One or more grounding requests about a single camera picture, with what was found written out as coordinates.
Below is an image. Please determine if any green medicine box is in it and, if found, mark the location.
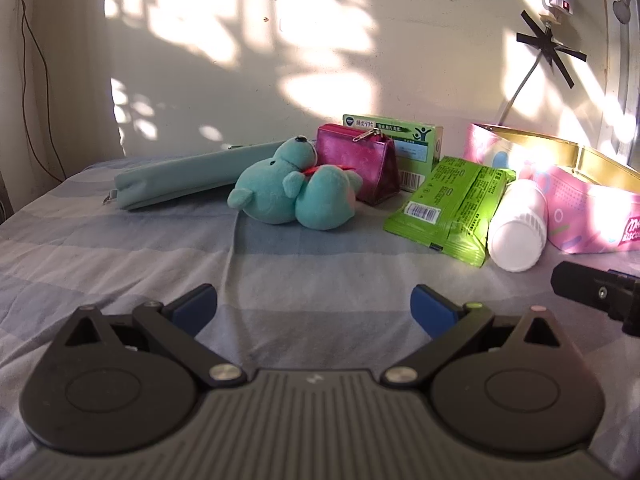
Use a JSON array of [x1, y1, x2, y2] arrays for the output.
[[343, 114, 444, 192]]

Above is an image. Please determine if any thin dark wall wire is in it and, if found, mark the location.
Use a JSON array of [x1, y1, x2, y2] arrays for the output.
[[14, 0, 68, 182]]

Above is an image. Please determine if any striped blue bed sheet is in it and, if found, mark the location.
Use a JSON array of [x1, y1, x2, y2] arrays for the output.
[[1, 158, 639, 478]]

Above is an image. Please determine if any white window frame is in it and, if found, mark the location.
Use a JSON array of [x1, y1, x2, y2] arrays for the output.
[[598, 0, 639, 167]]

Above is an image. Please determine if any white pill bottle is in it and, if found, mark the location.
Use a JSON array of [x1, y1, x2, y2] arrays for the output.
[[487, 179, 548, 273]]

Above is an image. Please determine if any magenta zip coin purse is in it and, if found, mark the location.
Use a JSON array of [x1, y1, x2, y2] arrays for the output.
[[316, 124, 400, 206]]

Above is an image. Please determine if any pink macaron biscuit tin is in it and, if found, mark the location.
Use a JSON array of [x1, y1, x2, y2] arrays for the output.
[[463, 122, 639, 254]]

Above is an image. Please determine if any green wet wipes pack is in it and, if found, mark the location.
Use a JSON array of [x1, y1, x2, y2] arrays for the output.
[[384, 156, 516, 268]]

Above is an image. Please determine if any teal plush bear toy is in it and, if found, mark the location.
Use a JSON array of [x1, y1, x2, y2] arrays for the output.
[[227, 136, 362, 231]]

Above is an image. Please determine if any teal fabric pencil case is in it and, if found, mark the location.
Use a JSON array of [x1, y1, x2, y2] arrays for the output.
[[103, 141, 283, 210]]

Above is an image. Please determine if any white power cable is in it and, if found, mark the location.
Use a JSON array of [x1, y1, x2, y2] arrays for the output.
[[494, 19, 554, 126]]

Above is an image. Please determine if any black tape cross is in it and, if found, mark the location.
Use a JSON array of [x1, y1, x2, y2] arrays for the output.
[[516, 10, 587, 89]]

